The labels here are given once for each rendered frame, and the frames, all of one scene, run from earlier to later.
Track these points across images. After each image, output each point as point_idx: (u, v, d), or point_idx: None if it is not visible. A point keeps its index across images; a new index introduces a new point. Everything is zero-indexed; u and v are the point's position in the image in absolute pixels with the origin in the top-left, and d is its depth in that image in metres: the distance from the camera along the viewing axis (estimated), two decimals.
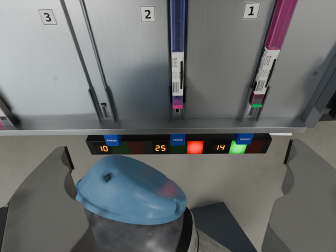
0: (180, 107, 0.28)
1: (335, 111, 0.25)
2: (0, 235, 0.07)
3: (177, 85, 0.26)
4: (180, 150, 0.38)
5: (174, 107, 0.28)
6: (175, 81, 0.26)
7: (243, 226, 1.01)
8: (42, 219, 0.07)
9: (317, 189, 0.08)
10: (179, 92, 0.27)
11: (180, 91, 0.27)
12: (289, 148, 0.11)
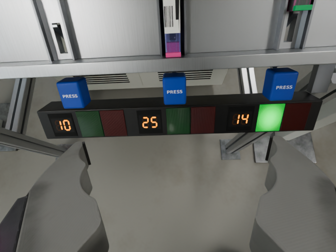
0: (176, 54, 0.18)
1: None
2: (19, 224, 0.07)
3: (170, 12, 0.17)
4: (180, 127, 0.25)
5: (167, 55, 0.18)
6: (168, 5, 0.17)
7: None
8: (58, 212, 0.08)
9: (298, 183, 0.08)
10: (174, 27, 0.18)
11: (176, 24, 0.18)
12: (270, 144, 0.11)
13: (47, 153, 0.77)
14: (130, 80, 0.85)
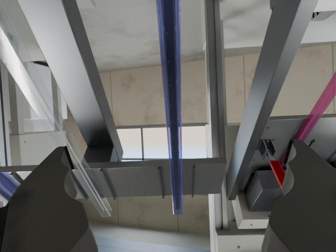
0: None
1: None
2: (0, 235, 0.07)
3: None
4: None
5: None
6: None
7: None
8: (42, 219, 0.07)
9: (317, 189, 0.08)
10: None
11: None
12: (289, 148, 0.11)
13: None
14: None
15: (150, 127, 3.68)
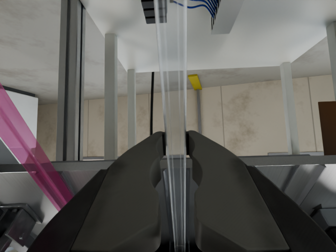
0: None
1: None
2: (95, 192, 0.08)
3: None
4: None
5: None
6: None
7: None
8: (125, 193, 0.08)
9: (219, 169, 0.09)
10: None
11: None
12: (187, 140, 0.12)
13: None
14: None
15: None
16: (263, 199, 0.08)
